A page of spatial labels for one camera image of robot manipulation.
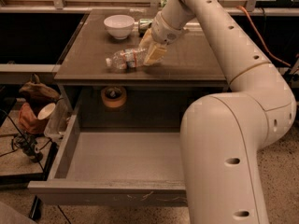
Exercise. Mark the clear plastic water bottle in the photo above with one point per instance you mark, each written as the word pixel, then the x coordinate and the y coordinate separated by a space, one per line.
pixel 127 59

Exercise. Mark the roll of tan tape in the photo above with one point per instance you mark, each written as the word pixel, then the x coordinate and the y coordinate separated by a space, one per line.
pixel 113 96

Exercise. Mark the white cup on floor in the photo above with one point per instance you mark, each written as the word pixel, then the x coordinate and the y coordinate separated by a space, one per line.
pixel 46 111

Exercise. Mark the green soda can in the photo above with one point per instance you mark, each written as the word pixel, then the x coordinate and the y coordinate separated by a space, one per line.
pixel 144 25

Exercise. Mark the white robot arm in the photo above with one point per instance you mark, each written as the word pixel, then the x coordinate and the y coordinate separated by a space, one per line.
pixel 221 133

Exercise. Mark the open grey top drawer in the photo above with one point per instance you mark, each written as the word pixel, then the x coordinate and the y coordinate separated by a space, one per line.
pixel 114 168

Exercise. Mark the clear plastic container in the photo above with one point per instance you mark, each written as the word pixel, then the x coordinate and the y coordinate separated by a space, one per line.
pixel 58 122

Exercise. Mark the grey cabinet with top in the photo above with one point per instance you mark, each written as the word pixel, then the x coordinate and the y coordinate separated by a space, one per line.
pixel 157 95

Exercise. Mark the white ceramic bowl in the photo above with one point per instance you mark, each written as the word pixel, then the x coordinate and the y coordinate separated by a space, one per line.
pixel 119 26

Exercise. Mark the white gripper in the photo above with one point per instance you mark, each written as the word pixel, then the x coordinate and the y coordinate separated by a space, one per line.
pixel 163 30

